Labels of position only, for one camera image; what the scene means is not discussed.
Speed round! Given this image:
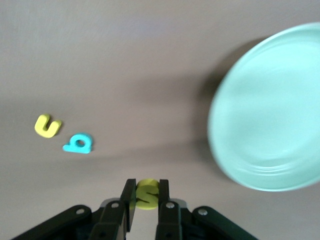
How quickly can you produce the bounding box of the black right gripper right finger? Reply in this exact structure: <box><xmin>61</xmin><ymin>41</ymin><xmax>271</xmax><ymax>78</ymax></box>
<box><xmin>154</xmin><ymin>179</ymin><xmax>260</xmax><ymax>240</ymax></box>

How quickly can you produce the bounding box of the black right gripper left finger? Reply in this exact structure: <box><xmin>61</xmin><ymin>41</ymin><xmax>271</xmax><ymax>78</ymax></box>
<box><xmin>11</xmin><ymin>178</ymin><xmax>137</xmax><ymax>240</ymax></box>

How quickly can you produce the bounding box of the yellow foam letter s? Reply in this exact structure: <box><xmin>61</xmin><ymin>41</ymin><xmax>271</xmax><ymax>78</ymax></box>
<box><xmin>134</xmin><ymin>178</ymin><xmax>160</xmax><ymax>211</ymax></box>

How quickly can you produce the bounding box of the teal looped foam letter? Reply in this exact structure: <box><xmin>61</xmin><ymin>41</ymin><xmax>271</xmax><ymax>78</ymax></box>
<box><xmin>62</xmin><ymin>132</ymin><xmax>93</xmax><ymax>154</ymax></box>

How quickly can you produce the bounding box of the yellow foam letter u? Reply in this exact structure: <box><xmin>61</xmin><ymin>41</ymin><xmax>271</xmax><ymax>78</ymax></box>
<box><xmin>34</xmin><ymin>113</ymin><xmax>63</xmax><ymax>139</ymax></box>

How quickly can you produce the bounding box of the light green plate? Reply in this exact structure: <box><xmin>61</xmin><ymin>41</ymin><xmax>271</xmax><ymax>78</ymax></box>
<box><xmin>207</xmin><ymin>22</ymin><xmax>320</xmax><ymax>193</ymax></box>

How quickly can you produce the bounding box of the brown table cover sheet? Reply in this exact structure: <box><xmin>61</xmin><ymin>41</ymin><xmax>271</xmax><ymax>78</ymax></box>
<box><xmin>0</xmin><ymin>0</ymin><xmax>320</xmax><ymax>240</ymax></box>

